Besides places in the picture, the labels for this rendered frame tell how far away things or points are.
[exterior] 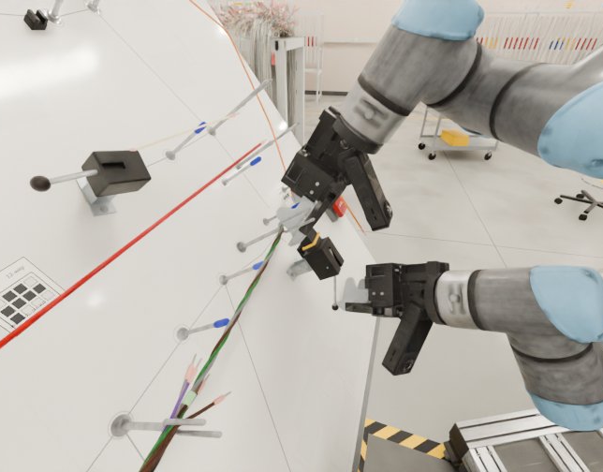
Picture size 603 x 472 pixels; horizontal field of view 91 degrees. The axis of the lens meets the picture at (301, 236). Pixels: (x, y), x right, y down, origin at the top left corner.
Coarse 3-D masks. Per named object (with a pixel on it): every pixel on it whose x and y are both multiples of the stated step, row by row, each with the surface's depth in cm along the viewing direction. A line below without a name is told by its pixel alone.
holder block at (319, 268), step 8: (328, 240) 51; (320, 248) 49; (328, 248) 50; (336, 248) 53; (304, 256) 51; (312, 256) 50; (320, 256) 49; (328, 256) 49; (336, 256) 52; (312, 264) 51; (320, 264) 50; (328, 264) 50; (336, 264) 51; (320, 272) 51; (328, 272) 51; (336, 272) 50; (320, 280) 52
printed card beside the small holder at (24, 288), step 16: (0, 272) 25; (16, 272) 26; (32, 272) 26; (0, 288) 24; (16, 288) 25; (32, 288) 26; (48, 288) 27; (64, 288) 28; (0, 304) 24; (16, 304) 25; (32, 304) 26; (0, 320) 24; (16, 320) 25; (16, 336) 24
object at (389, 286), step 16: (368, 272) 48; (384, 272) 47; (400, 272) 46; (416, 272) 45; (432, 272) 41; (368, 288) 48; (384, 288) 45; (400, 288) 45; (416, 288) 43; (432, 288) 39; (384, 304) 45; (400, 304) 44; (432, 304) 39; (432, 320) 40
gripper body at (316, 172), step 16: (336, 112) 39; (320, 128) 40; (336, 128) 36; (304, 144) 41; (320, 144) 39; (336, 144) 39; (352, 144) 36; (368, 144) 36; (304, 160) 39; (320, 160) 41; (336, 160) 40; (288, 176) 42; (304, 176) 41; (320, 176) 40; (336, 176) 40; (304, 192) 42; (320, 192) 41; (336, 192) 40
